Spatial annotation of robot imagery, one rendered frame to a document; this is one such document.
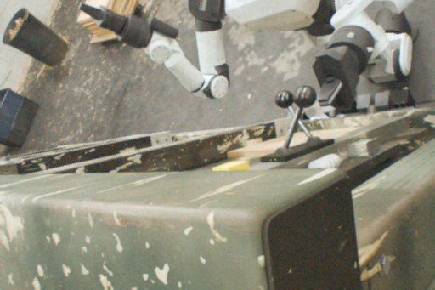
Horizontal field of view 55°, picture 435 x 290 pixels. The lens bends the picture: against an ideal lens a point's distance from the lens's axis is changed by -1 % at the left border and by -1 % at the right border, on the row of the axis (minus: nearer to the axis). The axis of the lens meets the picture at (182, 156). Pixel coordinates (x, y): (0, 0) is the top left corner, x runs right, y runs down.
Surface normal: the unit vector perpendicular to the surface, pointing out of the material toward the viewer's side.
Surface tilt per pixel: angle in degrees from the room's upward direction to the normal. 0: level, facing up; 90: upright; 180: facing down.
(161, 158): 90
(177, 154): 90
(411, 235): 90
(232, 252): 33
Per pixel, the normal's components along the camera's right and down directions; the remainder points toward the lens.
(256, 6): -0.46, 0.71
